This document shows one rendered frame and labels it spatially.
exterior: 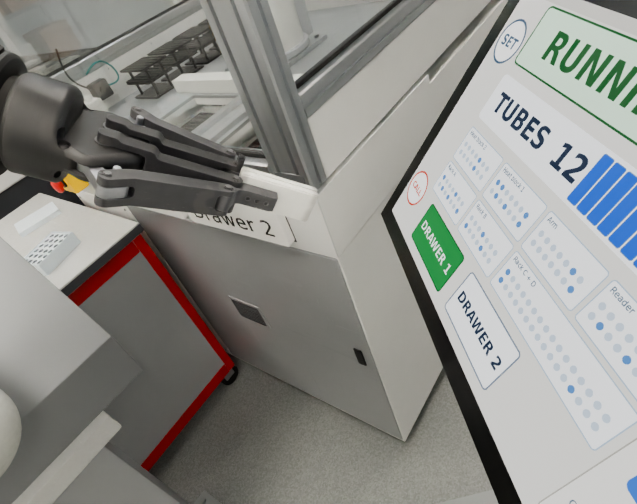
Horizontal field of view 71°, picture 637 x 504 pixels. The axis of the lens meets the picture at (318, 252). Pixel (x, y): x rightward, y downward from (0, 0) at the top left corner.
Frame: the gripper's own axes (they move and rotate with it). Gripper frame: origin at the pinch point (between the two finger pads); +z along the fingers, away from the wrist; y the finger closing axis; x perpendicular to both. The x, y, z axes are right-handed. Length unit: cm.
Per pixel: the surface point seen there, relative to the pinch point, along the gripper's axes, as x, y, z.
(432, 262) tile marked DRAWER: 1.8, -1.4, 17.4
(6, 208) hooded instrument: 98, 109, -59
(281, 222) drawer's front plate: 22.6, 30.5, 10.7
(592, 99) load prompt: -17.6, -5.0, 17.6
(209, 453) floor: 126, 42, 23
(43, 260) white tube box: 69, 58, -33
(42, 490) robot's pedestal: 60, 0, -16
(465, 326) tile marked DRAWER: 1.6, -10.1, 17.4
